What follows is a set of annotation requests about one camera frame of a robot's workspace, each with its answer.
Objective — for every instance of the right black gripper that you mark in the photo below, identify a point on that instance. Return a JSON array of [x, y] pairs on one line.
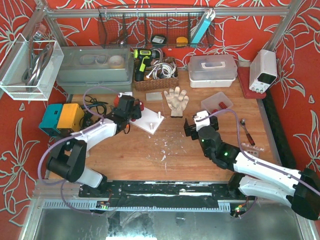
[[191, 130]]

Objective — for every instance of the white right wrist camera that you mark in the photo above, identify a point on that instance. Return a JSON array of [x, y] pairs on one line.
[[203, 119]]

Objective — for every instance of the red handled ratchet wrench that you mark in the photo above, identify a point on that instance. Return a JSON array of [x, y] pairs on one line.
[[248, 135]]

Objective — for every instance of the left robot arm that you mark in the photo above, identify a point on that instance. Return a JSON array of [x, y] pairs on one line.
[[67, 157]]

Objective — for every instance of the white knit work glove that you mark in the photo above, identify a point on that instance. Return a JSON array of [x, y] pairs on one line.
[[177, 100]]

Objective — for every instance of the clear acrylic wall box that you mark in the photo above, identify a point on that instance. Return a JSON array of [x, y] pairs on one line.
[[29, 71]]

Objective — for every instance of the yellow teal soldering station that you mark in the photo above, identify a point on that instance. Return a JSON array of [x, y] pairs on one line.
[[61, 119]]

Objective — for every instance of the teal flat box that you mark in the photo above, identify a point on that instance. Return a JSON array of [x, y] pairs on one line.
[[199, 30]]

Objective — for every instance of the black and green drill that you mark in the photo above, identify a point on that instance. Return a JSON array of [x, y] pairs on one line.
[[144, 57]]

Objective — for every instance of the white rectangular block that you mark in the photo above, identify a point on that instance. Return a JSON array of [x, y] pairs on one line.
[[153, 96]]

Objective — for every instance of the white peg base plate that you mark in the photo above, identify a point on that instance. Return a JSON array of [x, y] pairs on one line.
[[149, 121]]

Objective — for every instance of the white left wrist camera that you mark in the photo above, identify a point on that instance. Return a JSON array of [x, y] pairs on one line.
[[129, 93]]

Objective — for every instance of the clear lidded plastic container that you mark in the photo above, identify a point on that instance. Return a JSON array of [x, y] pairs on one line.
[[212, 71]]

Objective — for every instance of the woven wicker basket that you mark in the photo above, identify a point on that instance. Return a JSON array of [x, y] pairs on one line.
[[160, 75]]

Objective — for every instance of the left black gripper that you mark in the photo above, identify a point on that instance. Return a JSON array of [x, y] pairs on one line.
[[136, 110]]

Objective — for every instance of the grey plastic storage box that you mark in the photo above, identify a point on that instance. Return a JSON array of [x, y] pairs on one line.
[[86, 67]]

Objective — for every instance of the yellow tape measure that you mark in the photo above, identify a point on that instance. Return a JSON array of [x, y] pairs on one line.
[[181, 42]]

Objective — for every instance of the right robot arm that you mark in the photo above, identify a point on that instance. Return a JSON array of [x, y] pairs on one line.
[[254, 177]]

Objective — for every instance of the small clear plastic bin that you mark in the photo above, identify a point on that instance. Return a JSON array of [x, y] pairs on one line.
[[212, 102]]

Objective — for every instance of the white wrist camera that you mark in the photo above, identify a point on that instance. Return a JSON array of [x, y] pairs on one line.
[[129, 93], [203, 119]]

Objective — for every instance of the white bench power supply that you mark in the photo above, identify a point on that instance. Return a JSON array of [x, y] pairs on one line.
[[262, 71]]

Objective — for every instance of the orange cube power adapter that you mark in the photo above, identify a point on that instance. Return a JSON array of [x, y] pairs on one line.
[[116, 101]]

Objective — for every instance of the red mat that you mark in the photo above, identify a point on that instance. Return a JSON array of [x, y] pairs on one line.
[[243, 74]]

